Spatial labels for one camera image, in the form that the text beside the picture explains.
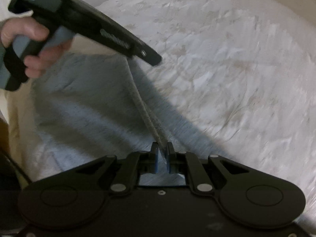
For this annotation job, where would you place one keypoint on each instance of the light grey sweatpants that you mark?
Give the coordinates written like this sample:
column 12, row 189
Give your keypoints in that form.
column 90, row 106

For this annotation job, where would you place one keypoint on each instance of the white floral bedspread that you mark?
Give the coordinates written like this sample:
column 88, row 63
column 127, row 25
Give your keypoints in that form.
column 241, row 71

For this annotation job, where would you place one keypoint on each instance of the person's left hand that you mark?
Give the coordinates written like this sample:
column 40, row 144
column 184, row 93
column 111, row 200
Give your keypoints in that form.
column 36, row 66

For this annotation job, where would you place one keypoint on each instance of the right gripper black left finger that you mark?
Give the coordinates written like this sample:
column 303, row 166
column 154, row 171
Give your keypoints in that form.
column 72, row 201

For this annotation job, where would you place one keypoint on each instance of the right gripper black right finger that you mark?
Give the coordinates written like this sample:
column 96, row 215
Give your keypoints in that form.
column 244, row 194

